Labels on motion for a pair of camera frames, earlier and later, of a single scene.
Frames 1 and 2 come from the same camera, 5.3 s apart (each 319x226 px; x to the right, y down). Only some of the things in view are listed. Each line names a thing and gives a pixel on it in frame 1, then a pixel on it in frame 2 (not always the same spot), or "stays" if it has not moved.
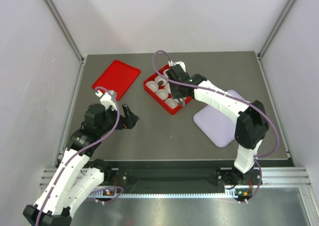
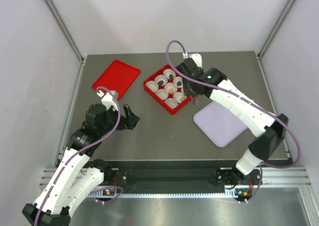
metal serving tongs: (182, 100) to (195, 101)
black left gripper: (128, 122) stays
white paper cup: (158, 78) stays
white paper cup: (152, 85) stays
